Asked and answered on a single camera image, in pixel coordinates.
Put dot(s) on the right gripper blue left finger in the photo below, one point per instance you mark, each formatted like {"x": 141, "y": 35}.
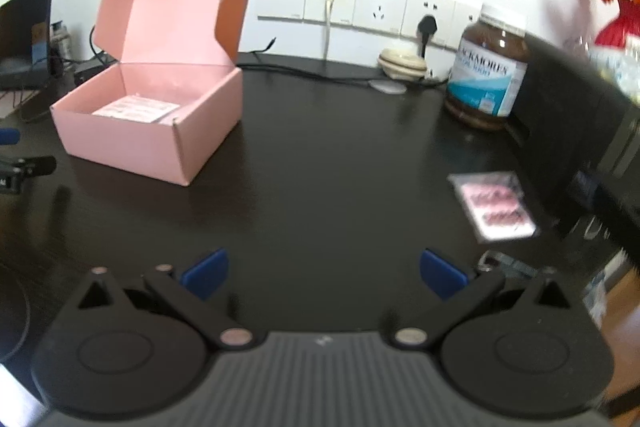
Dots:
{"x": 207, "y": 275}

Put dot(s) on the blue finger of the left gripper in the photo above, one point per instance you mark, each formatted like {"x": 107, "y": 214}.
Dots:
{"x": 9, "y": 136}

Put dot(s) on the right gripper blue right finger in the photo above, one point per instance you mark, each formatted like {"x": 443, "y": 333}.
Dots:
{"x": 440, "y": 274}

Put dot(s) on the pink nail sticker packet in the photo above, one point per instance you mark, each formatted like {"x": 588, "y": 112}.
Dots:
{"x": 494, "y": 204}

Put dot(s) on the laptop computer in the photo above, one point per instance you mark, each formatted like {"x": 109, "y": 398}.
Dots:
{"x": 25, "y": 44}

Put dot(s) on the pink cardboard box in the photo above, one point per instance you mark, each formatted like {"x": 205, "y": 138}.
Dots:
{"x": 176, "y": 51}

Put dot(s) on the brown supplement bottle white cap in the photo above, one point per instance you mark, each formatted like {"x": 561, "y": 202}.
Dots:
{"x": 488, "y": 70}

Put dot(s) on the black power plug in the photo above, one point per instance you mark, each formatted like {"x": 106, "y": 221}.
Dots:
{"x": 427, "y": 28}

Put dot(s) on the red vase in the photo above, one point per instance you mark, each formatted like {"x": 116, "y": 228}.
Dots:
{"x": 626, "y": 25}

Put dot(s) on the white wall socket panel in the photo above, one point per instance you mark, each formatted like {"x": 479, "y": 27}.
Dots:
{"x": 396, "y": 18}

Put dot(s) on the white cable plug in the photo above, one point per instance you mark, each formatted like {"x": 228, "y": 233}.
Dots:
{"x": 328, "y": 11}

